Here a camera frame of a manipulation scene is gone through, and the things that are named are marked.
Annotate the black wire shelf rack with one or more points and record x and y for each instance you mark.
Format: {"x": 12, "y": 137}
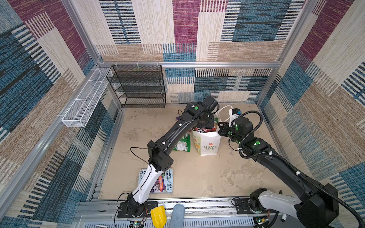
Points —
{"x": 138, "y": 86}

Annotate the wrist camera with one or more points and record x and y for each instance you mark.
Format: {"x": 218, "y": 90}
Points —
{"x": 234, "y": 113}
{"x": 212, "y": 105}

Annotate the white paper bag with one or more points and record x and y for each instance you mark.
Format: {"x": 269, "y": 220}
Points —
{"x": 208, "y": 143}

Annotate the pink yellow Fox's candy bag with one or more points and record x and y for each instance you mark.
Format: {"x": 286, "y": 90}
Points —
{"x": 205, "y": 130}

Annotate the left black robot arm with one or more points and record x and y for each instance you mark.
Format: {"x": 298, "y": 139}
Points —
{"x": 195, "y": 114}

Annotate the grey cylinder roll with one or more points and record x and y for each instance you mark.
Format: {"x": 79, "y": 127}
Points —
{"x": 177, "y": 217}

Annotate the treehouse paperback book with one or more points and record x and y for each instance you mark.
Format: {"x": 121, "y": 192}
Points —
{"x": 164, "y": 183}

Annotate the green spring tea candy bag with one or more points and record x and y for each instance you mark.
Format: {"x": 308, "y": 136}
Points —
{"x": 184, "y": 144}

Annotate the white wire mesh basket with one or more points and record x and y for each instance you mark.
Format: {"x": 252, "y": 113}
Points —
{"x": 84, "y": 105}

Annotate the yellow plastic scoop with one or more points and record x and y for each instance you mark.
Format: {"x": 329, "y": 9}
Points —
{"x": 158, "y": 216}

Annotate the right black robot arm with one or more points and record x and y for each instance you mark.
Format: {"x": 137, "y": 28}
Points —
{"x": 315, "y": 205}

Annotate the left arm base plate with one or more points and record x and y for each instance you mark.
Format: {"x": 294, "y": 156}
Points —
{"x": 125, "y": 210}

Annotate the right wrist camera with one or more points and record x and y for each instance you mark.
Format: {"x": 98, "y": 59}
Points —
{"x": 234, "y": 113}

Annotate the black marker pen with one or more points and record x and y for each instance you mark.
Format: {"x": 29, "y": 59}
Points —
{"x": 283, "y": 217}

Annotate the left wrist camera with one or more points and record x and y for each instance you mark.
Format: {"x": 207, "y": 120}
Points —
{"x": 212, "y": 105}

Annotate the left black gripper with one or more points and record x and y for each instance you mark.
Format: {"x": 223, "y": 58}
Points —
{"x": 211, "y": 124}

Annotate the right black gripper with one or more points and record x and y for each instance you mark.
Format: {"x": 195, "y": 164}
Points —
{"x": 223, "y": 128}

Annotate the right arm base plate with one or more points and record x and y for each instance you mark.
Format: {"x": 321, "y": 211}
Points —
{"x": 243, "y": 207}

